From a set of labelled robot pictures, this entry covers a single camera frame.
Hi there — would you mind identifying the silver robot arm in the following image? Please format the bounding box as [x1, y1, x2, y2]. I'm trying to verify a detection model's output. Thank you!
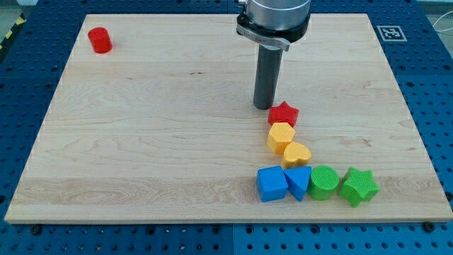
[236, 0, 311, 51]

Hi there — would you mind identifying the yellow heart block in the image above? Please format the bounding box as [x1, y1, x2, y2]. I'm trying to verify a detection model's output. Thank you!
[281, 142, 312, 169]

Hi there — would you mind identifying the yellow hexagon block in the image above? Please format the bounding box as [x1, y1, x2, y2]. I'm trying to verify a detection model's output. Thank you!
[267, 123, 295, 154]

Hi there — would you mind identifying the red star block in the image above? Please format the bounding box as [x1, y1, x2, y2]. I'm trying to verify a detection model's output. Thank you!
[268, 101, 299, 127]

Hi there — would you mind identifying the blue cube block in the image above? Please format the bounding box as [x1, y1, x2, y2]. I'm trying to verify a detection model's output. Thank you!
[256, 166, 288, 203]

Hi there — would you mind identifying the wooden board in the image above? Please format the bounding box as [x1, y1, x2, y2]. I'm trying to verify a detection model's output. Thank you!
[5, 13, 452, 224]

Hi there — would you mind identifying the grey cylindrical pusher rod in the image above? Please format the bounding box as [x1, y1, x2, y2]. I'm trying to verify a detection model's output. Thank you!
[253, 45, 283, 110]

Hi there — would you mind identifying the blue triangle block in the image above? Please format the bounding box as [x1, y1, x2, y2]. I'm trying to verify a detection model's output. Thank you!
[283, 166, 312, 201]

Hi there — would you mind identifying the green cylinder block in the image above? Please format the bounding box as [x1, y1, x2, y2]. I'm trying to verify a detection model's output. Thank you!
[307, 165, 340, 200]

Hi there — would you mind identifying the green star block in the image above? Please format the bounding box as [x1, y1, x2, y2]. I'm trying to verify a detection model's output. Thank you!
[338, 167, 380, 208]

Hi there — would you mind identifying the red cylinder block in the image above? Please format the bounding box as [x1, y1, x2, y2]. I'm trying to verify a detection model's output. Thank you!
[88, 27, 113, 54]

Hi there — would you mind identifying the white fiducial marker tag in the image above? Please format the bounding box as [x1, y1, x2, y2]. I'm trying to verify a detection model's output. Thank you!
[377, 25, 407, 42]

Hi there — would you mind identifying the white cable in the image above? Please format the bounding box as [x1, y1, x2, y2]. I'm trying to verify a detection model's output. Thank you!
[432, 9, 453, 34]

